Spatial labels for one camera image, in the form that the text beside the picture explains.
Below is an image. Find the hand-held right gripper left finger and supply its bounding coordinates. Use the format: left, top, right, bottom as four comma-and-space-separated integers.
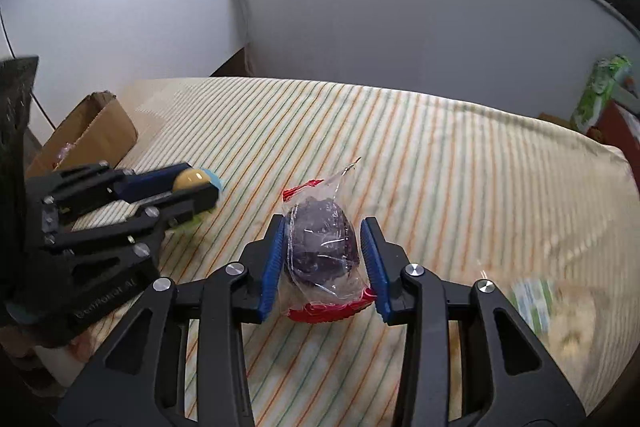
55, 213, 288, 427

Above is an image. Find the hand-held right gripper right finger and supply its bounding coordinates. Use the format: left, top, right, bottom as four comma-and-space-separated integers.
360, 217, 586, 427

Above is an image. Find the red box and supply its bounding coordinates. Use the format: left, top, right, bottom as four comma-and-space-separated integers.
597, 99, 640, 148

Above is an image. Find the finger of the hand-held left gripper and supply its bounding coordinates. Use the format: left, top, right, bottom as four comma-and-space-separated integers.
44, 183, 222, 259
27, 161, 194, 219

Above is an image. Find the red-edged dark plum packet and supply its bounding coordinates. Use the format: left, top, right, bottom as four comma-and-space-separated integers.
280, 157, 378, 325

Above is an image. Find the cardboard box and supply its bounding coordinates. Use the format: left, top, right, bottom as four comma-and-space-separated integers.
25, 91, 139, 180

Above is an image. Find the yellow blue green toy ball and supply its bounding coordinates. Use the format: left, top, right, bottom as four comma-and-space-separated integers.
172, 167, 223, 228

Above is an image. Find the green white packet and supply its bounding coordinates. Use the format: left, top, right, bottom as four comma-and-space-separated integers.
510, 277, 556, 333

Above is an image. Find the green tissue pack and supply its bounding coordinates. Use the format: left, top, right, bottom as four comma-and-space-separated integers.
571, 55, 633, 132

